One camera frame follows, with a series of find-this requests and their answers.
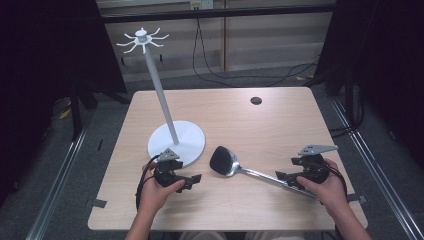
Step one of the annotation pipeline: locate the white wall outlet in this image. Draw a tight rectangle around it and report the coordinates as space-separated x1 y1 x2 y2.
189 0 215 11

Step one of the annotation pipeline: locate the white hook stand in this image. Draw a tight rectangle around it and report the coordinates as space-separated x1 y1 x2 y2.
115 27 207 168

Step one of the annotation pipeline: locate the person's right hand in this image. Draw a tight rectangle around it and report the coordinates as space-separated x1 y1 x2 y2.
296 158 350 215

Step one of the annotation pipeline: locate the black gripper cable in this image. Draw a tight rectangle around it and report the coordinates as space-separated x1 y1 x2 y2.
134 154 161 212
319 162 350 201

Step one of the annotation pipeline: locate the aluminium floor rail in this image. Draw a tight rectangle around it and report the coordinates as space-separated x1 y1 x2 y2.
25 109 98 240
329 96 424 240

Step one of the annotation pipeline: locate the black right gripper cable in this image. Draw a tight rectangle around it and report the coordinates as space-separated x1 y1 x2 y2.
319 162 350 201

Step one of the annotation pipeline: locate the black horizontal bar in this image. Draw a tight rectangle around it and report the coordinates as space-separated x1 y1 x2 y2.
101 3 336 25

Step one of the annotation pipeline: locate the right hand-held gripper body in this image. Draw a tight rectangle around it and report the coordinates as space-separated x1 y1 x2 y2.
291 144 339 185

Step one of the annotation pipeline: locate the grey tape piece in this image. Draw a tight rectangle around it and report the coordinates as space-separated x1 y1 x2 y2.
346 193 368 205
86 197 108 210

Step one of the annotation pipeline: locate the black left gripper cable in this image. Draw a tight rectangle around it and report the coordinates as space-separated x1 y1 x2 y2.
134 154 161 212

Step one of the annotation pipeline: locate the dark curtain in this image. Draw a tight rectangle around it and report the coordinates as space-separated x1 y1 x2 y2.
314 0 424 169
0 0 128 204

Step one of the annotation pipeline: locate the person's left hand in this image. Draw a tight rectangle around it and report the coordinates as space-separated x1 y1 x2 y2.
137 163 186 218

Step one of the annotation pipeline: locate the black metal stand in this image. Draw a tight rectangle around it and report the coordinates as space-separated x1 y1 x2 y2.
69 78 132 142
326 64 365 138

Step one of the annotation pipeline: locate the black floor cable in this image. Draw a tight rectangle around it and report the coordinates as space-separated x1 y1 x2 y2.
197 16 320 80
191 9 321 89

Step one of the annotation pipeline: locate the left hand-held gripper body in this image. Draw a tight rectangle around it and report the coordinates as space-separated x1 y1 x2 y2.
152 148 188 188

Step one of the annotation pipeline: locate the metal spatula with black head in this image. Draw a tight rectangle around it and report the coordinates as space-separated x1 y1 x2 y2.
209 145 318 200

